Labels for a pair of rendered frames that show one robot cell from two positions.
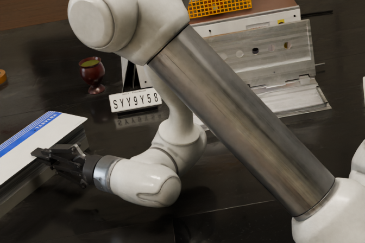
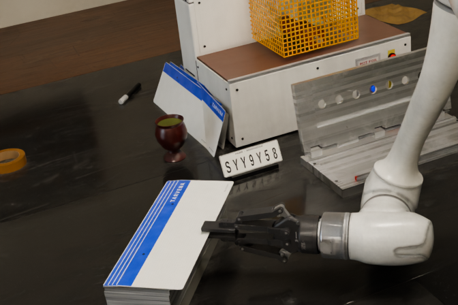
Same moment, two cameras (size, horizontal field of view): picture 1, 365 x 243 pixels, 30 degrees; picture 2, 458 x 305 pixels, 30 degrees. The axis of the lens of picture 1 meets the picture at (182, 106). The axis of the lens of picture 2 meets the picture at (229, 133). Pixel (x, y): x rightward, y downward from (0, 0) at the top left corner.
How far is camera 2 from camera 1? 0.90 m
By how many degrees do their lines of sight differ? 19
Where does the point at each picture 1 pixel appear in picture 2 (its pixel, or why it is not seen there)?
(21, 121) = (99, 205)
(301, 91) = (444, 127)
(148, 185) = (409, 235)
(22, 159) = (191, 237)
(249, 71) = (384, 109)
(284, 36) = (418, 65)
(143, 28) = not seen: outside the picture
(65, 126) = (212, 194)
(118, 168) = (357, 222)
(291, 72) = not seen: hidden behind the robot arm
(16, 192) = (190, 283)
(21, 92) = (65, 172)
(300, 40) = not seen: hidden behind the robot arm
